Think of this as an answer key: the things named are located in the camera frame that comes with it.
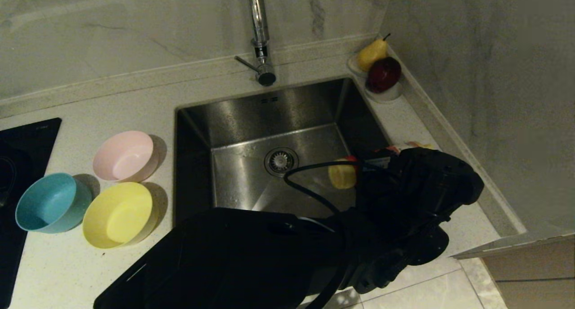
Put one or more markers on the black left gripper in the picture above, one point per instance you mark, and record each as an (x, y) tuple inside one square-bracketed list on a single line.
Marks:
[(431, 187)]

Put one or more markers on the orange yellow detergent bottle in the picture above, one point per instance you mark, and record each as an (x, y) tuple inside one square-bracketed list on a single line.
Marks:
[(342, 174)]

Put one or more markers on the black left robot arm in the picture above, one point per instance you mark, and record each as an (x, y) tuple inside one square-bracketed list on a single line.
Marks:
[(224, 264)]

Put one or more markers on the stainless steel sink basin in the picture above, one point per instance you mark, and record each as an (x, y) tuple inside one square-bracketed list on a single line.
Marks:
[(233, 120)]

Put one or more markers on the chrome faucet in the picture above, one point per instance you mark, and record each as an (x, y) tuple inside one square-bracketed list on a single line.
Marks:
[(260, 26)]

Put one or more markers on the small white dish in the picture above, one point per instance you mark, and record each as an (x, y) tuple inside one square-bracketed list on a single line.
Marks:
[(391, 95), (353, 65)]

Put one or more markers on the round metal drain strainer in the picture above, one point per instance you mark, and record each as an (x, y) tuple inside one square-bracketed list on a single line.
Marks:
[(281, 161)]

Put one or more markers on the dark red apple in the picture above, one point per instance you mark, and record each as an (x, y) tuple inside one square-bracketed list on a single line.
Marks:
[(383, 74)]

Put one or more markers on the yellow pear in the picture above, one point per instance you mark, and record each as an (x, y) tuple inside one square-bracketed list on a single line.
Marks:
[(370, 56)]

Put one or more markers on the light wood cabinet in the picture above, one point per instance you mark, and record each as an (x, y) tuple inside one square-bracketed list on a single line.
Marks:
[(539, 275)]

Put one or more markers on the pink plastic bowl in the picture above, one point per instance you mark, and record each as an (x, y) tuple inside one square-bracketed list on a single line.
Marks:
[(126, 156)]

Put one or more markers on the yellow plastic bowl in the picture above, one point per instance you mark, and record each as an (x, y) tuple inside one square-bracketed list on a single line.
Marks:
[(114, 214)]

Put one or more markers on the blue plastic bowl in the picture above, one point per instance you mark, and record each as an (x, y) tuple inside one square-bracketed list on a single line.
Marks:
[(47, 205)]

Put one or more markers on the black glass cooktop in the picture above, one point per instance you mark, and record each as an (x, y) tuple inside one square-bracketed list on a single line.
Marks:
[(27, 138)]

